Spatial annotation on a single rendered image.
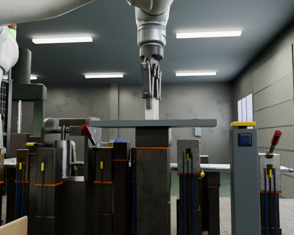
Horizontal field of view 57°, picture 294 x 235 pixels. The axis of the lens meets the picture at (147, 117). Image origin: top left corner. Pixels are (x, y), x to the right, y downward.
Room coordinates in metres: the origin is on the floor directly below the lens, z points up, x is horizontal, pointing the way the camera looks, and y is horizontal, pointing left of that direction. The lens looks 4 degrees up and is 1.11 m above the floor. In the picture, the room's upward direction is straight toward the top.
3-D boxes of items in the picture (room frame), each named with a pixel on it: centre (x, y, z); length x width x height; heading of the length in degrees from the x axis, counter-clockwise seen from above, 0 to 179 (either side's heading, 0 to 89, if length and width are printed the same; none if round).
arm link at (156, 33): (0.85, -0.01, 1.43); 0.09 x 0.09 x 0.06
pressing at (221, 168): (1.21, 0.12, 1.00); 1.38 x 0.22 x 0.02; 80
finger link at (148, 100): (0.81, 0.00, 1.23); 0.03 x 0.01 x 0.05; 159
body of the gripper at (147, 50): (0.85, -0.02, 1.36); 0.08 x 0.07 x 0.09; 159
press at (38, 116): (4.46, 2.10, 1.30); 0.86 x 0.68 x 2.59; 82
